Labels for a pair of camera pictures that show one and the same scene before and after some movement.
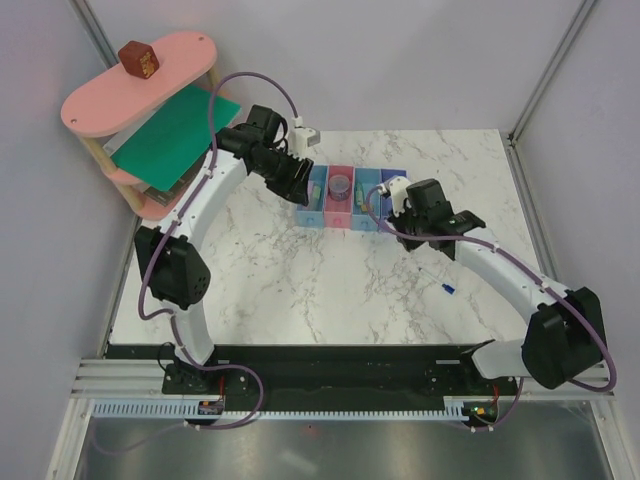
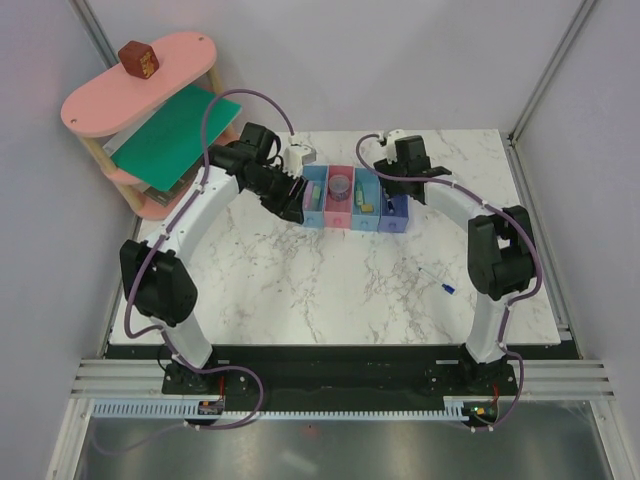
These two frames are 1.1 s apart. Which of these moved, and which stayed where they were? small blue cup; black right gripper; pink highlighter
Moved: black right gripper
Stayed: small blue cup; pink highlighter
